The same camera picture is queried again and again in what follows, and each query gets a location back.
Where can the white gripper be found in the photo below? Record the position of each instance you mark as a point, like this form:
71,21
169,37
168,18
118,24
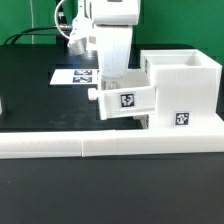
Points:
109,25

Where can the white drawer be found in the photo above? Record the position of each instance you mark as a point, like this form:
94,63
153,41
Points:
131,96
143,119

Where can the white front drawer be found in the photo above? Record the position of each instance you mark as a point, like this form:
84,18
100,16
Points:
143,119

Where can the white drawer cabinet box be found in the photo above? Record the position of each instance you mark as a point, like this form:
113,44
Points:
187,85

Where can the white fiducial marker plate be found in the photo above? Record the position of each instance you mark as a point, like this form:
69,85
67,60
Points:
74,77

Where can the white L-shaped fence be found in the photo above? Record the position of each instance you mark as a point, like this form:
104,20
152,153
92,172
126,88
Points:
109,143

